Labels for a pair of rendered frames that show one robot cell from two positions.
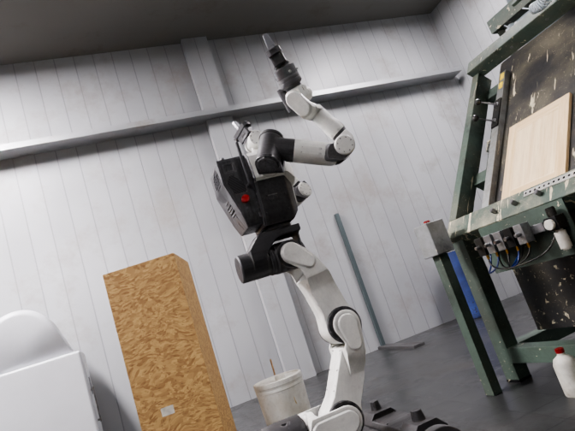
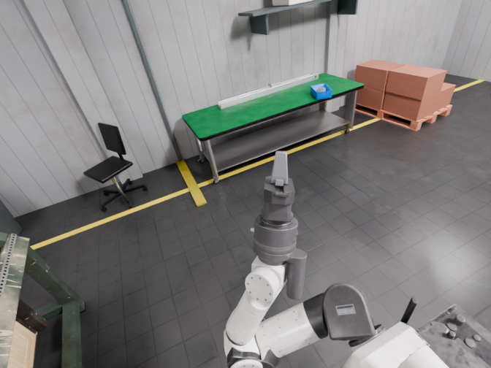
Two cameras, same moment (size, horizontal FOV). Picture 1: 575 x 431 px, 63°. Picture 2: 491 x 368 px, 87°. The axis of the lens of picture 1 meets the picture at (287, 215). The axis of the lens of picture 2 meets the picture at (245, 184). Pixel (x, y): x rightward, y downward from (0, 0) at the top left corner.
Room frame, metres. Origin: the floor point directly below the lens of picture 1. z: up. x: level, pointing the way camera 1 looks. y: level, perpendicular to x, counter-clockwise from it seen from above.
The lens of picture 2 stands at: (2.03, -0.20, 1.97)
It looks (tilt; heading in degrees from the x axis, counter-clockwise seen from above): 37 degrees down; 181
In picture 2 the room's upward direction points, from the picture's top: 10 degrees counter-clockwise
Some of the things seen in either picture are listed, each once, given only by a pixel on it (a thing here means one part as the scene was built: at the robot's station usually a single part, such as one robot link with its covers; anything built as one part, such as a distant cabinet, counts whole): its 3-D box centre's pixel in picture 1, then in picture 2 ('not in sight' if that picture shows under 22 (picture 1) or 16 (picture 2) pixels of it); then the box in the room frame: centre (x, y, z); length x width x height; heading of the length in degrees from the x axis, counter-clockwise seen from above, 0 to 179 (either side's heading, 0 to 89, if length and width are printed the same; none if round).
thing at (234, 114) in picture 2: not in sight; (275, 121); (-1.35, 0.30, 0.43); 2.35 x 0.93 x 0.85; 110
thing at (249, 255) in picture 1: (269, 253); not in sight; (1.90, 0.12, 0.97); 0.28 x 0.13 x 0.18; 110
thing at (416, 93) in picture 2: not in sight; (400, 88); (-1.91, 2.38, 0.37); 1.28 x 0.90 x 0.74; 20
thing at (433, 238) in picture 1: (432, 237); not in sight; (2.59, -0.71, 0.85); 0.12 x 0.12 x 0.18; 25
